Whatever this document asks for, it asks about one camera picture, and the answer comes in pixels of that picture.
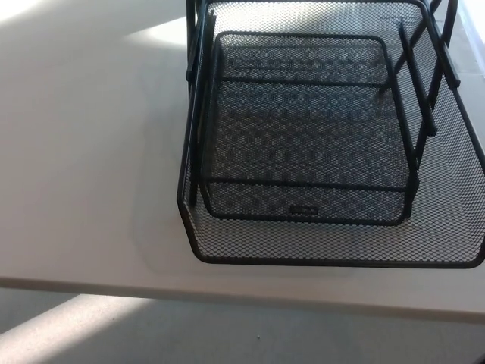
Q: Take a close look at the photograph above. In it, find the black metal organizer frame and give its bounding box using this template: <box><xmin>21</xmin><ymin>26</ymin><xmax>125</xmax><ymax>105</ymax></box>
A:
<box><xmin>185</xmin><ymin>0</ymin><xmax>462</xmax><ymax>208</ymax></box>

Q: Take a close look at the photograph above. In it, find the black mesh sliding drawer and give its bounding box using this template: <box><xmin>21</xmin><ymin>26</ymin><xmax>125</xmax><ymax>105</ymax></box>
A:
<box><xmin>176</xmin><ymin>0</ymin><xmax>485</xmax><ymax>270</ymax></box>

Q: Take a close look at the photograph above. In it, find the small black mesh tray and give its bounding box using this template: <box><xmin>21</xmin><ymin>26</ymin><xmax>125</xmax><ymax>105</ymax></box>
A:
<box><xmin>199</xmin><ymin>31</ymin><xmax>421</xmax><ymax>229</ymax></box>

